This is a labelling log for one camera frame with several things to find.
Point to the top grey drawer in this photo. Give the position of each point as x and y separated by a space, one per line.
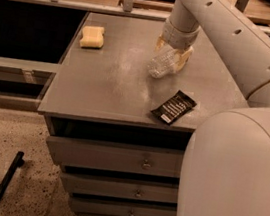
116 157

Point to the black snack wrapper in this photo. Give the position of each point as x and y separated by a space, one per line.
174 108

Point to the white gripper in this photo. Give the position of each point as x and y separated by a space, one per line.
178 39

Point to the clear plastic water bottle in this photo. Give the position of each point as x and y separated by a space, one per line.
165 62

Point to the black metal stand leg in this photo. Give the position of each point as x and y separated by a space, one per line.
16 163

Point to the bottom grey drawer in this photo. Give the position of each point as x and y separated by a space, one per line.
115 209

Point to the grey drawer cabinet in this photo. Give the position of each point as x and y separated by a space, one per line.
107 95

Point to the yellow sponge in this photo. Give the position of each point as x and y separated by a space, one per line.
92 37

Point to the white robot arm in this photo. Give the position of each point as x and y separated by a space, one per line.
226 167

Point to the middle grey drawer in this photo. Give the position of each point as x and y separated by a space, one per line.
89 185

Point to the grey drawer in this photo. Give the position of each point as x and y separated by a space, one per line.
115 209
116 157
89 185

